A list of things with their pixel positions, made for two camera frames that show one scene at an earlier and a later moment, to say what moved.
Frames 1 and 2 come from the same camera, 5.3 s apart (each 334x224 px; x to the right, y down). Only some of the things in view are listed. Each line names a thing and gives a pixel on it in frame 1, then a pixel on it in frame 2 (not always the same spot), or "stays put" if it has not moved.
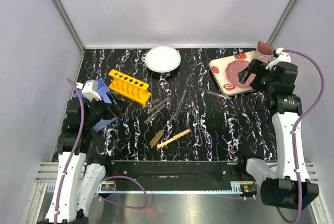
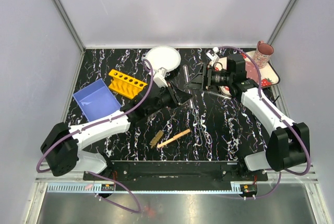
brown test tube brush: (158, 135) stays put
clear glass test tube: (215, 94) stays put
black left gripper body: (103, 108) to (173, 94)
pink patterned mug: (264, 52) stays put
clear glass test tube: (180, 104) to (186, 73)
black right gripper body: (255, 69) to (205, 78)
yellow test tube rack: (129, 86) stays put
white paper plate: (163, 59) stays put
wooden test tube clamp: (174, 137) stays put
